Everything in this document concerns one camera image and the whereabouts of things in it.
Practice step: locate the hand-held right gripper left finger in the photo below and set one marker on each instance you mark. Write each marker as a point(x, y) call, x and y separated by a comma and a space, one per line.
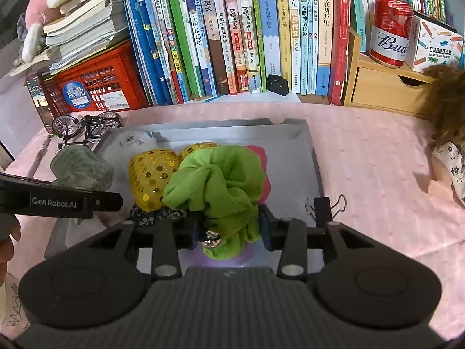
point(189, 234)

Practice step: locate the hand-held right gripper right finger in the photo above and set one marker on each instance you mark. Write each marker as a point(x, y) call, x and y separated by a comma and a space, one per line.
point(265, 227)

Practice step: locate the green checked cloth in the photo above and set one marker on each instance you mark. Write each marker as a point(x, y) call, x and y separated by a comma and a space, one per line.
point(81, 169)

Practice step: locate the dark blue floral pouch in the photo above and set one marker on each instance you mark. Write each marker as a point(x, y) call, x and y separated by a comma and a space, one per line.
point(149, 218)

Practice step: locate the bright pink scrunchie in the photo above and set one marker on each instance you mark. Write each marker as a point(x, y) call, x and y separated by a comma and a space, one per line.
point(263, 181)

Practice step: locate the purple plush scrunchie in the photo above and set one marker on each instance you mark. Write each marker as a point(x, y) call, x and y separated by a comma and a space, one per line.
point(232, 262)

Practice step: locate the green scrunchie with bell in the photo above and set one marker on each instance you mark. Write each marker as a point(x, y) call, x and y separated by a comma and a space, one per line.
point(218, 185)

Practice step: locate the grey cardboard tray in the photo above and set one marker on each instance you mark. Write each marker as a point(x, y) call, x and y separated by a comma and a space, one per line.
point(290, 160)

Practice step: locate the white fluffy plush toy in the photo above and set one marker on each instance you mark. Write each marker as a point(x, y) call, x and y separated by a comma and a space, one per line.
point(132, 139)

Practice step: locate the person's left hand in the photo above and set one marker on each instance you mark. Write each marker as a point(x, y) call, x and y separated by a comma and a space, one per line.
point(5, 254)

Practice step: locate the black binder clip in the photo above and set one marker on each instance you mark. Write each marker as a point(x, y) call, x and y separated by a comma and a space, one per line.
point(321, 209)

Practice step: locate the black miniature bicycle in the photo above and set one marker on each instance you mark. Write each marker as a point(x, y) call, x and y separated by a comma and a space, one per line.
point(87, 127)

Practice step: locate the round blue sticker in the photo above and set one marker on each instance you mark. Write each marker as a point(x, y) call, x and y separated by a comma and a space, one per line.
point(74, 96)

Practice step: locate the paper cup with black drawing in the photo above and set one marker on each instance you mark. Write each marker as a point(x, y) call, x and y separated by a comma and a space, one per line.
point(9, 309)

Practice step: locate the pink striped tablecloth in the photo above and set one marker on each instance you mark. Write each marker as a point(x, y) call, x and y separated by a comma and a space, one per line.
point(381, 174)

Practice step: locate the red plastic crate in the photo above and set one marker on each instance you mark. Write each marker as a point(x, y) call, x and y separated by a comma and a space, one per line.
point(109, 72)

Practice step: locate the small black pouch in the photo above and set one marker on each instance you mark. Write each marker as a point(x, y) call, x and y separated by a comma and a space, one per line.
point(278, 84)

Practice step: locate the stack of flat books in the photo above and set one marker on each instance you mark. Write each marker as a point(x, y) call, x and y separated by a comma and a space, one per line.
point(83, 29)

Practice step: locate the wooden drawer box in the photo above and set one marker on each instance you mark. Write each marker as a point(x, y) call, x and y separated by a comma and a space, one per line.
point(381, 87)

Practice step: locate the pink plush toy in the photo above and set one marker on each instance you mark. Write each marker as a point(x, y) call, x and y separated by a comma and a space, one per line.
point(40, 7)

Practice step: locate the row of upright books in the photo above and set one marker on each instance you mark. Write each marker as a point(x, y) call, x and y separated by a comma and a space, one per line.
point(236, 25)

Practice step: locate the brown-haired doll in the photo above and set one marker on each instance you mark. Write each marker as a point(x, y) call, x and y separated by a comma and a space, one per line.
point(447, 109)

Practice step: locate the red drink can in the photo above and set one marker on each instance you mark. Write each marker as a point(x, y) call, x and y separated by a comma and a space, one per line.
point(390, 32)

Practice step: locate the white label printer box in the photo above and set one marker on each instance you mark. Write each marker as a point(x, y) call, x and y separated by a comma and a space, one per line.
point(439, 47)

